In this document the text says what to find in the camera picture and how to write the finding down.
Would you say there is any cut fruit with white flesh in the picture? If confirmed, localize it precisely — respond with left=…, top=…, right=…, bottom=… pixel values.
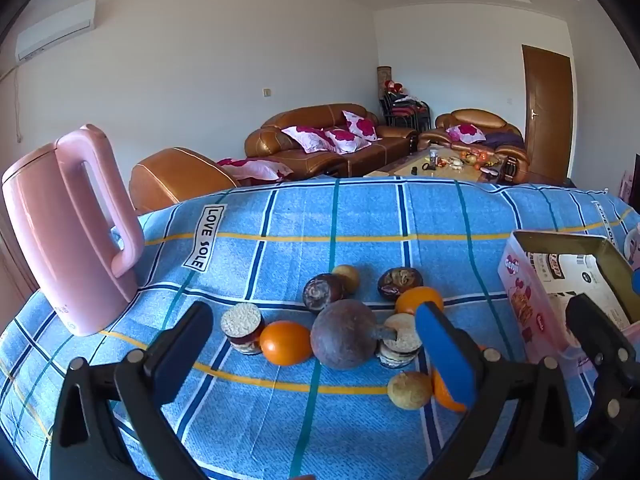
left=220, top=303, right=266, bottom=356
left=376, top=312, right=425, bottom=370

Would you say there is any blue plaid tablecloth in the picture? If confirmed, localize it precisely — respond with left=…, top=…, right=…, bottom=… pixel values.
left=0, top=178, right=640, bottom=480

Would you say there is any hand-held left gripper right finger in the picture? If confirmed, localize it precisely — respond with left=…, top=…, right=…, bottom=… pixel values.
left=415, top=301, right=581, bottom=480

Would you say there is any purple blanket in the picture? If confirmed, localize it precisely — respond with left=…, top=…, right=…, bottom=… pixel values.
left=482, top=131, right=523, bottom=150

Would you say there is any white wall air conditioner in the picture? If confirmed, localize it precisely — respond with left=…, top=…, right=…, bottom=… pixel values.
left=14, top=0, right=97, bottom=63

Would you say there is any stack of black chairs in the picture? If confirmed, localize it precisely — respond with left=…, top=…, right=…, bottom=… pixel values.
left=380, top=92, right=432, bottom=133

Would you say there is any white and magenta floral cushion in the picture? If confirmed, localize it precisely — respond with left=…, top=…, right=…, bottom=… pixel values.
left=281, top=126, right=335, bottom=153
left=446, top=123, right=487, bottom=143
left=342, top=110, right=383, bottom=142
left=324, top=129, right=372, bottom=155
left=216, top=156, right=295, bottom=182

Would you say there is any pink cartoon cat cup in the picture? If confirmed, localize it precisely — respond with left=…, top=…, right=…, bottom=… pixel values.
left=625, top=227, right=640, bottom=268

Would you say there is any large purple round fruit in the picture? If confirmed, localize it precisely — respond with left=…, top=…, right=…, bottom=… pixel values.
left=310, top=300, right=399, bottom=372

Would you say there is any white wall conduit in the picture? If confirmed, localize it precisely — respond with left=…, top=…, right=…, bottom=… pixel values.
left=12, top=62, right=24, bottom=143

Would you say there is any wooden coffee table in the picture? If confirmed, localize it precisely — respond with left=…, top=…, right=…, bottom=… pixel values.
left=362, top=144, right=506, bottom=183

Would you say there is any pink biscuit tin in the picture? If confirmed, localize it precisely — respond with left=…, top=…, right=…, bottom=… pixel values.
left=497, top=230, right=640, bottom=366

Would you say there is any orange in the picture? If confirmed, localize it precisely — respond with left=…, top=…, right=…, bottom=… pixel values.
left=259, top=321, right=314, bottom=366
left=431, top=366, right=471, bottom=413
left=395, top=286, right=445, bottom=317

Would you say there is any brown leather sofa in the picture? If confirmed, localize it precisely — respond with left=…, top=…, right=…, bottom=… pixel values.
left=244, top=103, right=420, bottom=178

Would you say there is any pink electric kettle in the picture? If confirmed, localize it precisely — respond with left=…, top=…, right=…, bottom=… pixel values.
left=1, top=124, right=146, bottom=337

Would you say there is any brown leather armchair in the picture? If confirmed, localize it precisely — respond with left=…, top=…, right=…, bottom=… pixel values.
left=417, top=108, right=532, bottom=181
left=129, top=147, right=241, bottom=213

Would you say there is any tall woven tube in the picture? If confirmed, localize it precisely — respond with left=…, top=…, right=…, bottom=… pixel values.
left=376, top=66, right=393, bottom=126

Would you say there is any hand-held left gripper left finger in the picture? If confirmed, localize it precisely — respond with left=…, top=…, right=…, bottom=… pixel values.
left=50, top=301, right=214, bottom=480

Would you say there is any small brown round fruit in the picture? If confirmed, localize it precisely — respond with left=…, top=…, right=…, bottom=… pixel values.
left=387, top=371, right=434, bottom=411
left=331, top=264, right=362, bottom=296

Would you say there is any brown wooden door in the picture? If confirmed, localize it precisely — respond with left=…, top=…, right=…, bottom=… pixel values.
left=521, top=44, right=573, bottom=181

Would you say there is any wrinkled purple passion fruit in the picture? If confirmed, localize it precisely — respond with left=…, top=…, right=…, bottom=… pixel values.
left=377, top=267, right=424, bottom=304
left=302, top=273, right=345, bottom=315

